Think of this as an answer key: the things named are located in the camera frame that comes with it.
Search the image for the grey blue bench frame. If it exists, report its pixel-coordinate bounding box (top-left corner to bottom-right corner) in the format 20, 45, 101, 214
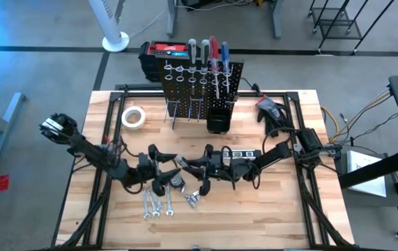
0, 92, 28, 217

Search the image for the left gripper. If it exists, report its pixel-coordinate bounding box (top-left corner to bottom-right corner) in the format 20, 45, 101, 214
130, 143, 182, 197

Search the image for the white tape roll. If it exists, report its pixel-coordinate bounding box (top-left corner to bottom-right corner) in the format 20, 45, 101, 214
121, 105, 147, 130

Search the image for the yellow cable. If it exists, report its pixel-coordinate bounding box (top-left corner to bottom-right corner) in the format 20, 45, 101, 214
320, 89, 393, 142

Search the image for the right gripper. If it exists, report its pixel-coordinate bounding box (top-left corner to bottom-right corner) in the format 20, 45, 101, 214
183, 144, 245, 197

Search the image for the black aluminium table frame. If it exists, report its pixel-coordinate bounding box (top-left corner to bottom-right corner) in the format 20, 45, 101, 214
50, 89, 353, 250

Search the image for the grey cart base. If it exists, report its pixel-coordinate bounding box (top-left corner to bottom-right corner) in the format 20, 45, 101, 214
336, 153, 398, 241

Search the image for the white floor cable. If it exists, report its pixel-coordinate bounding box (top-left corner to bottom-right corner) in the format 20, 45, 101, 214
128, 10, 167, 38

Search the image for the blue clear handled screwdriver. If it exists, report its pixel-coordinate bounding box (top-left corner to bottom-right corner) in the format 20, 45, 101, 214
220, 41, 231, 94

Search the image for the red clear handled screwdriver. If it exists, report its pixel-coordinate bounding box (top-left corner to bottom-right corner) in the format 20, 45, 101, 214
208, 36, 221, 100

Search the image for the black wire cart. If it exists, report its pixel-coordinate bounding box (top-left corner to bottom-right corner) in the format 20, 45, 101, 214
308, 0, 397, 55

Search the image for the grey black handled screwdriver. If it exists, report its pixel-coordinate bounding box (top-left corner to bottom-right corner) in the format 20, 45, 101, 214
187, 38, 198, 97
175, 155, 190, 169
199, 38, 211, 97

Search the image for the white wire ring rack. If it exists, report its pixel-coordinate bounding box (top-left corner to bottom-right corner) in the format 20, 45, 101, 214
163, 61, 234, 88

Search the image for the black perforated pegboard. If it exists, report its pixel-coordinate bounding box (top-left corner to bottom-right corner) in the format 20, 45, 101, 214
155, 57, 245, 121

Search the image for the white booklet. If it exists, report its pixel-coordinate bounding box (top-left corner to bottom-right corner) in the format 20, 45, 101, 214
346, 151, 388, 199

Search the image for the black plastic pegboard bin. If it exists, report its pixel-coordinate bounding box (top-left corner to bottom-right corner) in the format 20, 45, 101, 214
206, 107, 232, 135

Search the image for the black grey tape measure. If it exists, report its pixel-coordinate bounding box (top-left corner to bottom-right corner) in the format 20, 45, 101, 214
169, 175, 187, 191

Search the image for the red black toolbox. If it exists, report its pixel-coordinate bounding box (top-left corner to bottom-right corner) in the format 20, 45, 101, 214
138, 40, 192, 84

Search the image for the white tower fan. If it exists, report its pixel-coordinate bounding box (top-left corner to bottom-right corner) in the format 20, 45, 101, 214
87, 0, 130, 53

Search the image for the black cable bundle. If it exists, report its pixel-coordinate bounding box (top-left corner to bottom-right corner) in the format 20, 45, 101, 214
62, 174, 114, 247
294, 163, 351, 247

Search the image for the grey desk leg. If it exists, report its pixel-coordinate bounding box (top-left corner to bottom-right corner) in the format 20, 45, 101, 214
166, 0, 181, 38
271, 0, 285, 39

